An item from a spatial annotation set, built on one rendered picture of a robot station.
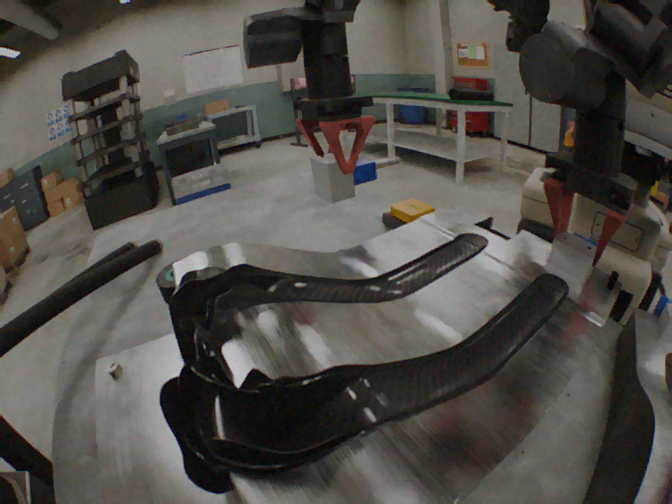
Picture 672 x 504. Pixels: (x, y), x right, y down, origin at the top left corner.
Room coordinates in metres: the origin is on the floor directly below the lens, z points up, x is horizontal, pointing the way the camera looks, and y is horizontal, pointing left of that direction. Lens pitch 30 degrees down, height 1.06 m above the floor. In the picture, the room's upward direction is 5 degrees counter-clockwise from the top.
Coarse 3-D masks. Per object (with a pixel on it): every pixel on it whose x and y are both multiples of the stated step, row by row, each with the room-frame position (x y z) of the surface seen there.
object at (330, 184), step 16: (320, 160) 0.40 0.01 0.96; (368, 160) 0.42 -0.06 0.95; (384, 160) 0.45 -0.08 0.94; (320, 176) 0.40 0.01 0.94; (336, 176) 0.38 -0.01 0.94; (352, 176) 0.40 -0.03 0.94; (368, 176) 0.41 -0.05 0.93; (320, 192) 0.41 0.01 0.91; (336, 192) 0.38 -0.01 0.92; (352, 192) 0.39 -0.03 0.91
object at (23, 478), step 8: (0, 472) -0.05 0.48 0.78; (8, 472) -0.03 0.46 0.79; (16, 472) -0.02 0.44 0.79; (24, 472) -0.01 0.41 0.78; (16, 480) -0.03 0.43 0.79; (24, 480) -0.02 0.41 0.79; (32, 480) -0.01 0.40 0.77; (24, 488) -0.04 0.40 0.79; (32, 488) -0.03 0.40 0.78; (40, 488) -0.02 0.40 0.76; (48, 488) -0.01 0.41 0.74; (24, 496) -0.05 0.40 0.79; (32, 496) -0.04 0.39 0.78; (40, 496) -0.03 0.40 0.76; (48, 496) -0.02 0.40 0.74
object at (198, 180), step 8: (208, 168) 3.29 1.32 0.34; (216, 168) 3.33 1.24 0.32; (224, 168) 3.15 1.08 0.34; (184, 176) 3.16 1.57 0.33; (192, 176) 3.20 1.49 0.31; (200, 176) 3.24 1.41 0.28; (208, 176) 2.93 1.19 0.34; (216, 176) 3.32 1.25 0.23; (224, 176) 3.00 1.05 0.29; (176, 184) 2.77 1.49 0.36; (184, 184) 2.81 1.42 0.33; (192, 184) 3.17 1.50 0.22; (200, 184) 2.89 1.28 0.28; (208, 184) 2.92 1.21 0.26; (216, 184) 2.96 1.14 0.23; (176, 192) 2.77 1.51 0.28; (184, 192) 2.81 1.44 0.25; (192, 192) 2.84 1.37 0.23
